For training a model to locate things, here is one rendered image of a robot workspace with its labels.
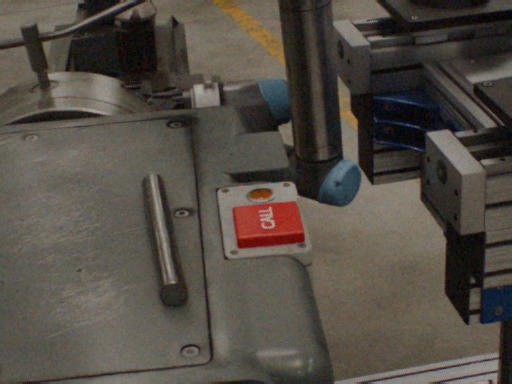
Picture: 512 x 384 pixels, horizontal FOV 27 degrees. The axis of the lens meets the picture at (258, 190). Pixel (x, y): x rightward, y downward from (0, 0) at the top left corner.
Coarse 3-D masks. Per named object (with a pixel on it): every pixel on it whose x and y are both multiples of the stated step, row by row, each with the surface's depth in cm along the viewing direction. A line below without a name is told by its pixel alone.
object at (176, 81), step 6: (174, 72) 210; (114, 78) 209; (174, 78) 207; (180, 78) 209; (186, 78) 209; (192, 78) 209; (198, 78) 208; (216, 78) 206; (174, 84) 204; (180, 84) 204; (186, 84) 204; (192, 84) 204; (198, 84) 204; (6, 90) 207; (174, 90) 201
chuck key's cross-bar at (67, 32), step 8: (128, 0) 130; (136, 0) 130; (144, 0) 130; (112, 8) 130; (120, 8) 130; (128, 8) 130; (96, 16) 131; (104, 16) 131; (112, 16) 131; (80, 24) 131; (88, 24) 131; (48, 32) 131; (56, 32) 131; (64, 32) 131; (72, 32) 131; (0, 40) 131; (8, 40) 131; (16, 40) 131; (40, 40) 131; (48, 40) 131; (0, 48) 131; (8, 48) 132
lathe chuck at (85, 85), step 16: (32, 80) 138; (64, 80) 136; (80, 80) 136; (96, 80) 137; (112, 80) 139; (0, 96) 139; (16, 96) 135; (32, 96) 132; (48, 96) 131; (64, 96) 131; (80, 96) 131; (96, 96) 132; (112, 96) 134; (128, 96) 136; (0, 112) 132; (144, 112) 135
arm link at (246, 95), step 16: (240, 80) 166; (256, 80) 165; (272, 80) 165; (224, 96) 163; (240, 96) 163; (256, 96) 163; (272, 96) 163; (256, 112) 163; (272, 112) 163; (288, 112) 164; (256, 128) 165; (272, 128) 166
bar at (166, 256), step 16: (160, 176) 102; (144, 192) 99; (160, 192) 98; (160, 208) 95; (160, 224) 93; (160, 240) 90; (176, 240) 92; (160, 256) 88; (176, 256) 88; (160, 272) 86; (176, 272) 86; (160, 288) 85; (176, 288) 84; (176, 304) 85
